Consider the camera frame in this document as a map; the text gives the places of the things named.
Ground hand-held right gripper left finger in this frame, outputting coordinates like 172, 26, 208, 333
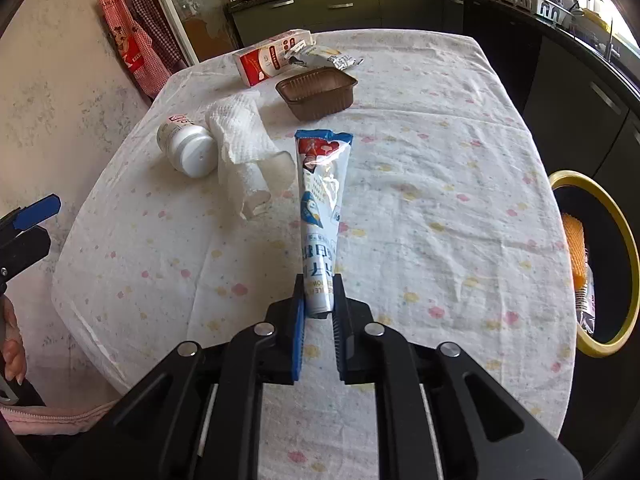
52, 274, 307, 480

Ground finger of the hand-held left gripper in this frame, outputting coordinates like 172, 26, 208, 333
0, 194, 62, 293

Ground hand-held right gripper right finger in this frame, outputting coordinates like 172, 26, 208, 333
330, 273, 583, 480

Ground blue white squeeze tube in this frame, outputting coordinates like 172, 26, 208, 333
294, 129, 354, 320

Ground orange snack packet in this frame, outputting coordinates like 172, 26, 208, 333
560, 211, 596, 336

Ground yellow rimmed dark trash bin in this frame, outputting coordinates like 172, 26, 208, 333
548, 170, 640, 359

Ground person's left hand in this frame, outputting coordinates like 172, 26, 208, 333
0, 295, 27, 386

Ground pink garment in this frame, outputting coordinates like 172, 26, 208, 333
0, 399, 123, 436

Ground white pill bottle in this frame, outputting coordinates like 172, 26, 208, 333
156, 114, 219, 179

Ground red checked apron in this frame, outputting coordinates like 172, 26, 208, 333
95, 0, 188, 98

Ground white paper towel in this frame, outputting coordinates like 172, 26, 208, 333
205, 91, 297, 221

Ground brown plastic tray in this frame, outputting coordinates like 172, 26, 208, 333
275, 69, 359, 122

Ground frosted glass sliding door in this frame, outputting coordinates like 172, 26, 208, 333
142, 0, 241, 66

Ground silver foil wrapper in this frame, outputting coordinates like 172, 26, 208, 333
285, 44, 365, 70

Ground red white carton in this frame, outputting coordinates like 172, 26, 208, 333
233, 30, 316, 86

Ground green base cabinets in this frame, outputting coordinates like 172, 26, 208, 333
227, 0, 466, 48

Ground dark side base cabinets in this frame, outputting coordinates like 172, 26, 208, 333
462, 0, 640, 201

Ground white dish rack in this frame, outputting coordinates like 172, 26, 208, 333
480, 0, 573, 28

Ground small chrome faucet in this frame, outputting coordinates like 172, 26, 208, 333
585, 0, 615, 58

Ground yellow soap holder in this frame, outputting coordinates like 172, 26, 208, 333
582, 7, 611, 33

